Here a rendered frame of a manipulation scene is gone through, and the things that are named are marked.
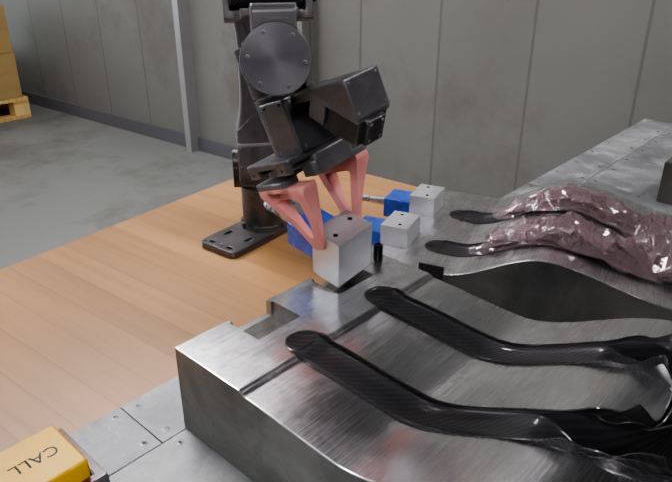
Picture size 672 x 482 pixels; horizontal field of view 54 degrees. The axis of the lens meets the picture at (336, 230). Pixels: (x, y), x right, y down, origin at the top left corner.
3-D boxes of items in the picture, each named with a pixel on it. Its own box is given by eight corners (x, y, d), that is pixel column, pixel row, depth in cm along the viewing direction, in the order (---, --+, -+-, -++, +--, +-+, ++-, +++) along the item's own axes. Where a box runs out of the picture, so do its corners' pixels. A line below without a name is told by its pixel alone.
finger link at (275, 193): (377, 226, 65) (344, 137, 62) (327, 260, 60) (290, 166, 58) (332, 228, 70) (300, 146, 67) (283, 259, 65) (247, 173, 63)
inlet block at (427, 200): (346, 218, 97) (347, 184, 95) (360, 206, 101) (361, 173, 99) (432, 234, 92) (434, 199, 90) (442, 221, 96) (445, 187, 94)
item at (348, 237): (250, 232, 72) (247, 192, 69) (283, 213, 75) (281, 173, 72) (338, 288, 65) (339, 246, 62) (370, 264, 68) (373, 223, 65)
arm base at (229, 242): (322, 167, 102) (288, 158, 106) (229, 207, 88) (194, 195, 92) (322, 214, 106) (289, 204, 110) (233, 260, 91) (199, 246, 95)
